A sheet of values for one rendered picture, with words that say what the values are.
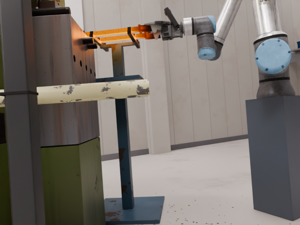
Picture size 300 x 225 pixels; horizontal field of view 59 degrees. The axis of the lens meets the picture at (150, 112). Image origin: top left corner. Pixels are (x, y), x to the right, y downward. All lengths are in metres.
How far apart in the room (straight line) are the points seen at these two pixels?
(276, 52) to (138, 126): 2.81
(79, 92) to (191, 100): 3.85
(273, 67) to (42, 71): 0.97
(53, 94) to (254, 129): 1.11
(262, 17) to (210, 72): 3.49
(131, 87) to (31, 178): 0.32
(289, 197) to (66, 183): 1.04
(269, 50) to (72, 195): 1.02
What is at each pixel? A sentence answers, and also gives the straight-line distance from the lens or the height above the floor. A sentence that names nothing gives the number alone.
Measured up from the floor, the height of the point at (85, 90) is 0.62.
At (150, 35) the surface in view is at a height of 1.02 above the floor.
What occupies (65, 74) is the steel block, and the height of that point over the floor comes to 0.71.
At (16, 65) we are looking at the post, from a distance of 0.52.
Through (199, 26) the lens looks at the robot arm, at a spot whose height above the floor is 0.99.
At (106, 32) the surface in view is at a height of 1.02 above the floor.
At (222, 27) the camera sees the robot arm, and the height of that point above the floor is 1.01.
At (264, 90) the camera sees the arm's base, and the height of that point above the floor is 0.64.
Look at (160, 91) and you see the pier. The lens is 3.92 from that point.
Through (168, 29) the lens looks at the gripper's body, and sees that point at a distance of 1.47.
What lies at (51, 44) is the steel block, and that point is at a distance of 0.98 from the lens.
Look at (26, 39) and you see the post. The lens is 0.53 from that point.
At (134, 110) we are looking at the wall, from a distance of 3.84.
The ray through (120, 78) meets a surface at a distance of 1.39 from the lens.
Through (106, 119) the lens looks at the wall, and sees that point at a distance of 3.65.
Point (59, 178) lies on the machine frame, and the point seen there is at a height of 0.36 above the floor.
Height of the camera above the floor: 0.54
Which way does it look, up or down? 1 degrees up
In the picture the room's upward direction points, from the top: 4 degrees counter-clockwise
